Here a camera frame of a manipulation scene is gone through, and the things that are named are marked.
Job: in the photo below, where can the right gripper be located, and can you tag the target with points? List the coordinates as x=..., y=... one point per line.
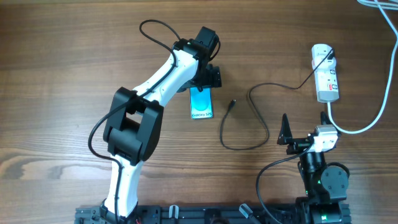
x=297, y=144

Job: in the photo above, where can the Galaxy S25 smartphone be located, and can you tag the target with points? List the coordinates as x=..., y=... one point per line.
x=201, y=103

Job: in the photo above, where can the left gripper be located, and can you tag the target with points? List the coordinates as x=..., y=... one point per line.
x=212, y=79

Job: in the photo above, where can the white power strip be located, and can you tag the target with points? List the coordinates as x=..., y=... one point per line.
x=326, y=85

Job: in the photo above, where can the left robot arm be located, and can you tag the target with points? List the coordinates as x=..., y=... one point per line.
x=133, y=125

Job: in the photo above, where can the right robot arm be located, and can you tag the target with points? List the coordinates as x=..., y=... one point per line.
x=325, y=183

